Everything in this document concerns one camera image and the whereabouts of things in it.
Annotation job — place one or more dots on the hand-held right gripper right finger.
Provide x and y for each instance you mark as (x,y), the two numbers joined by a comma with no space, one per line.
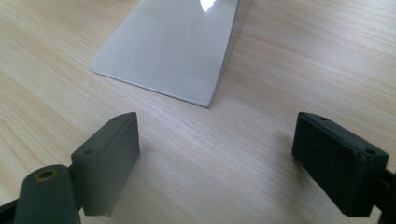
(339,168)

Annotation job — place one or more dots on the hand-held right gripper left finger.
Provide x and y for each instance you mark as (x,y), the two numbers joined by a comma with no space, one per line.
(106,165)

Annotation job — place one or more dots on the grey metal expandable rack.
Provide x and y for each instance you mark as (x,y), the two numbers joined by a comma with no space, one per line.
(174,49)

